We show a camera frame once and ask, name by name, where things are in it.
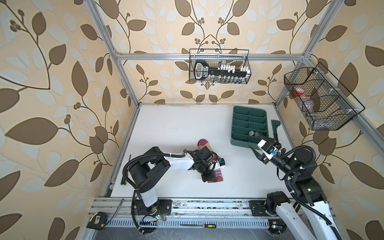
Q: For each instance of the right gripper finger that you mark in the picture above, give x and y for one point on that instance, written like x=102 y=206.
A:
x=261 y=157
x=267 y=139

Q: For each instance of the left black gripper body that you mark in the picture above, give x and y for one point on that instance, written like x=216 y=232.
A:
x=205 y=169

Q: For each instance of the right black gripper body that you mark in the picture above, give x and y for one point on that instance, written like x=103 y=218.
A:
x=277 y=145

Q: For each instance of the beige maroon striped sock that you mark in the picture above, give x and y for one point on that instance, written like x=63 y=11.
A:
x=220 y=162

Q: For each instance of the black argyle sock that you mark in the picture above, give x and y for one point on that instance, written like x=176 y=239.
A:
x=254 y=134

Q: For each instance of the green compartment tray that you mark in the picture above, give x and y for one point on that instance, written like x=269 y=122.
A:
x=245 y=120

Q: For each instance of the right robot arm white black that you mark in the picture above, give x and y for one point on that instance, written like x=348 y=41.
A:
x=309 y=218

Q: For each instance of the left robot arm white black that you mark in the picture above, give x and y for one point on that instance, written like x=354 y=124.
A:
x=145 y=171

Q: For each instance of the red capped jar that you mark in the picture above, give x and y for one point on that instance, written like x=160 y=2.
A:
x=297 y=92

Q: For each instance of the black socket set holder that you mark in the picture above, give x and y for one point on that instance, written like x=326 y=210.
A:
x=202 y=70

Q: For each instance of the black yellow screwdriver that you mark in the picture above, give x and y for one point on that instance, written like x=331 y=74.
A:
x=124 y=180

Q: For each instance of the black yellow tape measure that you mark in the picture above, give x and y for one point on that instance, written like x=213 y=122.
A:
x=98 y=221

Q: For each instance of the green handled tool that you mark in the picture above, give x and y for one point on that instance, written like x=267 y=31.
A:
x=275 y=125

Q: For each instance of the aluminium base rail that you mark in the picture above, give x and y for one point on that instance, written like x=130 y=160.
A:
x=225 y=213

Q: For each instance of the yellow black handled knife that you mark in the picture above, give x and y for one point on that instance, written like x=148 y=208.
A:
x=205 y=226

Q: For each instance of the right wall wire basket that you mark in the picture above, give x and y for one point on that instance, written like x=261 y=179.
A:
x=328 y=102

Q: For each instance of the wall wire basket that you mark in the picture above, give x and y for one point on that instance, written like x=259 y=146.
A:
x=234 y=57
x=328 y=102

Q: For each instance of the back wall wire basket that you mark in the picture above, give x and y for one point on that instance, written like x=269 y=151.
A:
x=234 y=57

